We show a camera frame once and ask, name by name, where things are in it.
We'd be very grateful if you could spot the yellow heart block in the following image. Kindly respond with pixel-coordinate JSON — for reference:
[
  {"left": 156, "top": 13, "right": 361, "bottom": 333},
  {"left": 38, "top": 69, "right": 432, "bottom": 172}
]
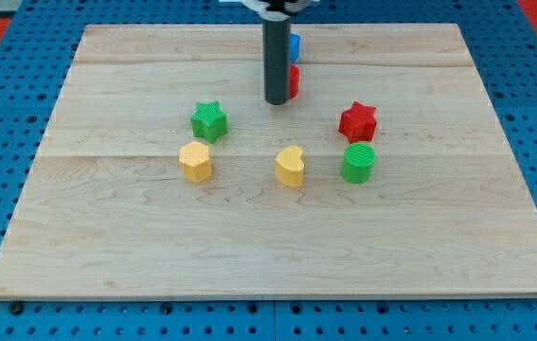
[{"left": 276, "top": 145, "right": 305, "bottom": 188}]

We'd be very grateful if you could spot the yellow hexagon block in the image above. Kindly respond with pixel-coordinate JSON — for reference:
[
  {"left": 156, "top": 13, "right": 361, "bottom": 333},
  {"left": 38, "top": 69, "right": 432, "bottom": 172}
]
[{"left": 179, "top": 141, "right": 212, "bottom": 183}]

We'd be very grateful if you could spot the green star block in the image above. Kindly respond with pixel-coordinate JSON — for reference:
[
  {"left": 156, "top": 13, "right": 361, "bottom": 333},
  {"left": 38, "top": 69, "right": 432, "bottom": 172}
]
[{"left": 190, "top": 101, "right": 228, "bottom": 144}]

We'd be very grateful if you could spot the green cylinder block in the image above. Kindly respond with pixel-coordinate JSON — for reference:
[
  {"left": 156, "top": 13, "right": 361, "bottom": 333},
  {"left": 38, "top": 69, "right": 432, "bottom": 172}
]
[{"left": 341, "top": 142, "right": 377, "bottom": 184}]

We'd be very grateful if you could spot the red star block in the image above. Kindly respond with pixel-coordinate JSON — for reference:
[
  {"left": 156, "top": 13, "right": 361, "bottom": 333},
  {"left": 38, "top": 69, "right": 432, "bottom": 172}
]
[{"left": 338, "top": 101, "right": 378, "bottom": 143}]

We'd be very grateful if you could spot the red round block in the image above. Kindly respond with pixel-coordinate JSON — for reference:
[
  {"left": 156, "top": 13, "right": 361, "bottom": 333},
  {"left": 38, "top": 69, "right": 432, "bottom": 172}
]
[{"left": 289, "top": 63, "right": 300, "bottom": 99}]

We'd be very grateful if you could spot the light wooden board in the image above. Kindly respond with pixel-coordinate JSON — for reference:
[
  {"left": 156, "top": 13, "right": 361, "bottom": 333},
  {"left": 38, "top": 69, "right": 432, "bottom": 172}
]
[{"left": 0, "top": 24, "right": 537, "bottom": 301}]

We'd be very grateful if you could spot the blue block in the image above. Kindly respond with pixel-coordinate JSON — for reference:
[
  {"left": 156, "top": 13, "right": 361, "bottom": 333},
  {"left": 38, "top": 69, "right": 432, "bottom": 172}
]
[{"left": 290, "top": 33, "right": 301, "bottom": 63}]

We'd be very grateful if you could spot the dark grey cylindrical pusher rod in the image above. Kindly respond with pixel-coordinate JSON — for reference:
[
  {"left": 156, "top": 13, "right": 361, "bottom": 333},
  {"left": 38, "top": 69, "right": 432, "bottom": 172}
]
[{"left": 262, "top": 18, "right": 291, "bottom": 105}]

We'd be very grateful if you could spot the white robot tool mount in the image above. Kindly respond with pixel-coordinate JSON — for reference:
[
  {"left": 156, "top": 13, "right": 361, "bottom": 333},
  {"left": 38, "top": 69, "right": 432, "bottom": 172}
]
[{"left": 219, "top": 0, "right": 319, "bottom": 22}]

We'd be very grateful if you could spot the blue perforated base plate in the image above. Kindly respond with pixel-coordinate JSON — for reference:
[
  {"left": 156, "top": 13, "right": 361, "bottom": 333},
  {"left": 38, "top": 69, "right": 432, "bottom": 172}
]
[{"left": 0, "top": 0, "right": 537, "bottom": 340}]

